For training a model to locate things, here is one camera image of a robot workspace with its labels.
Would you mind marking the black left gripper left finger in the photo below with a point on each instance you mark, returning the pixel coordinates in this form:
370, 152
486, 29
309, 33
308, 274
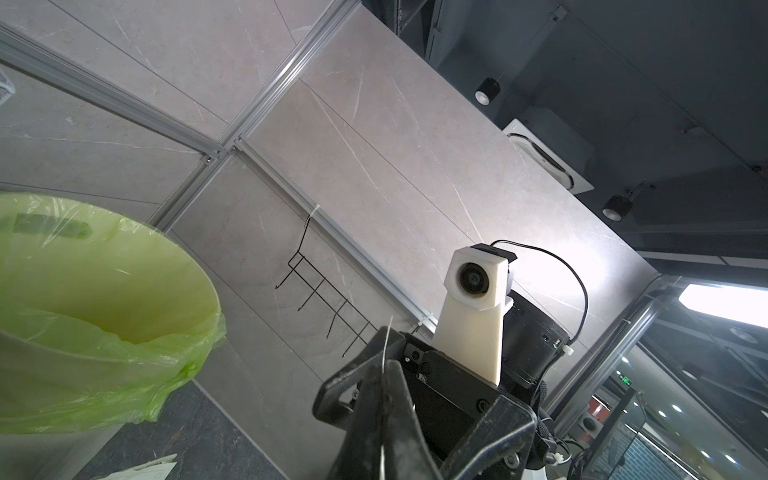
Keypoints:
385, 440

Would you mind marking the square ceiling vent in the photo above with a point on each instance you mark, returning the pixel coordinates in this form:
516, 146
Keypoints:
554, 145

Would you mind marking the green trash bag liner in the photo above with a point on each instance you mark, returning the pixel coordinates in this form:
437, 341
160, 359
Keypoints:
102, 317

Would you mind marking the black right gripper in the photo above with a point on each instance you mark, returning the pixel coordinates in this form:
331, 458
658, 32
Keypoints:
448, 398

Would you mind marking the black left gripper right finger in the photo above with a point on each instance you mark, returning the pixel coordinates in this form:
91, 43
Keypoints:
497, 446

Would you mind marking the white trash bin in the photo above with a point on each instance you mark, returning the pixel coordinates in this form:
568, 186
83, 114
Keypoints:
43, 436

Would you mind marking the receipt on right blue bag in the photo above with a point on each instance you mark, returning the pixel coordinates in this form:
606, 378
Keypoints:
157, 469

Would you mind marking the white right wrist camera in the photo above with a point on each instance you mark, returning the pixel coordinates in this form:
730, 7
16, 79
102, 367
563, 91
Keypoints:
470, 325

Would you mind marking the black wire hook rack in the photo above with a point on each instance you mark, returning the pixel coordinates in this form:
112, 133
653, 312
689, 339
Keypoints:
341, 318

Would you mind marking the black ceiling spotlight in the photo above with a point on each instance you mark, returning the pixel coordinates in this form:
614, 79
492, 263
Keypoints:
617, 208
487, 91

